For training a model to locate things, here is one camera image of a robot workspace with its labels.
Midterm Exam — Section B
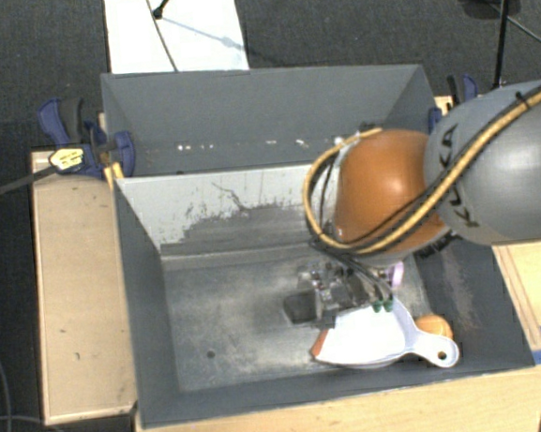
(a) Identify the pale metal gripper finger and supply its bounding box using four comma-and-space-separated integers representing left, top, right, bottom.
294, 261, 336, 295
311, 293, 341, 324

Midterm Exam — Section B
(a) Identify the dark grey block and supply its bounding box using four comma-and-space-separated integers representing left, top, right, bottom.
281, 289, 322, 326

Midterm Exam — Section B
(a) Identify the orange flat piece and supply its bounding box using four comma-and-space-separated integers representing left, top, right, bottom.
307, 328, 334, 359

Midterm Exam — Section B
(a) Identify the grey metal bin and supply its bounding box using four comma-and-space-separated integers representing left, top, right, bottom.
99, 37, 539, 430

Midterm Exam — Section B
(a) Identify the orange ball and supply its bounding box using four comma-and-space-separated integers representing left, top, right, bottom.
413, 312, 455, 344

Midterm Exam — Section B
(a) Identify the pale wood flat board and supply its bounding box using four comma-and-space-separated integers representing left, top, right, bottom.
21, 144, 142, 426

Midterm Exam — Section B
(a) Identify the white scoop with handle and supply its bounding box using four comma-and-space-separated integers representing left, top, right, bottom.
308, 293, 461, 380

